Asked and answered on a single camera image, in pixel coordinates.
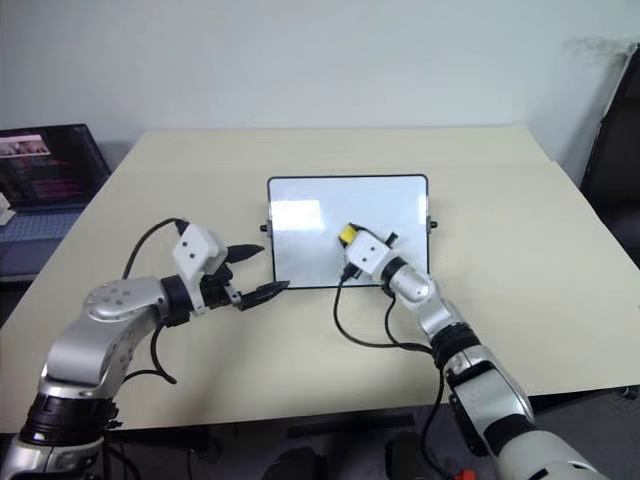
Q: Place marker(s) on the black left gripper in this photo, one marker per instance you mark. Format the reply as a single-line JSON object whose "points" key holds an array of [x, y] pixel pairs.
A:
{"points": [[219, 292]]}

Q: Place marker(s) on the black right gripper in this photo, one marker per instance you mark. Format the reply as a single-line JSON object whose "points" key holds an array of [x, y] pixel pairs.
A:
{"points": [[391, 240]]}

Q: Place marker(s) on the yellow whiteboard eraser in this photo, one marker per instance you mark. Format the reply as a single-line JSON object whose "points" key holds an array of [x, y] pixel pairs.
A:
{"points": [[349, 233]]}

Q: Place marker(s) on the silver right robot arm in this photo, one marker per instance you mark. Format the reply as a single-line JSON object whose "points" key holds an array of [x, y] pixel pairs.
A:
{"points": [[480, 380]]}

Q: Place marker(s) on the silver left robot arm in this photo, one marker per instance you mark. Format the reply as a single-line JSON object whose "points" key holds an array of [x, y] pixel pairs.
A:
{"points": [[95, 345]]}

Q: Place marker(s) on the black framed whiteboard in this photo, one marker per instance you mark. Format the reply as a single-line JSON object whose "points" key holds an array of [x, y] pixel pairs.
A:
{"points": [[345, 220]]}

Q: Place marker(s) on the open black laptop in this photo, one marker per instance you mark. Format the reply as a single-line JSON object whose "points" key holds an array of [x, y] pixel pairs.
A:
{"points": [[45, 180]]}

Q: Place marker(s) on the small white object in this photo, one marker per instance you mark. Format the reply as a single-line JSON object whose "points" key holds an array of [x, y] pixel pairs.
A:
{"points": [[4, 211]]}

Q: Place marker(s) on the small red object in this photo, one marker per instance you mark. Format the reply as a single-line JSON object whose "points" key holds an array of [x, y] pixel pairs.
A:
{"points": [[466, 474]]}

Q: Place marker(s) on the black office chair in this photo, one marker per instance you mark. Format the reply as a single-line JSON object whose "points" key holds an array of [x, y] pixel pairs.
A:
{"points": [[615, 150]]}

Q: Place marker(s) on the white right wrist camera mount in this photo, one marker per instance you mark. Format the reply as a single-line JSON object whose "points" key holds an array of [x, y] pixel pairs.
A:
{"points": [[369, 255]]}

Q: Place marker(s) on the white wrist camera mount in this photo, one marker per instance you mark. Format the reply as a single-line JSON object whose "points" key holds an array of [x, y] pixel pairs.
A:
{"points": [[369, 255], [192, 250]]}

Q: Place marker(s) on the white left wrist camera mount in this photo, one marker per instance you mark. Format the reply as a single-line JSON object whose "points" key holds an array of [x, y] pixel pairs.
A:
{"points": [[192, 250]]}

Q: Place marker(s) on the black table frame bar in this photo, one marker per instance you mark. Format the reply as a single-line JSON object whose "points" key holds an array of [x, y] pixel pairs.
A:
{"points": [[350, 426]]}

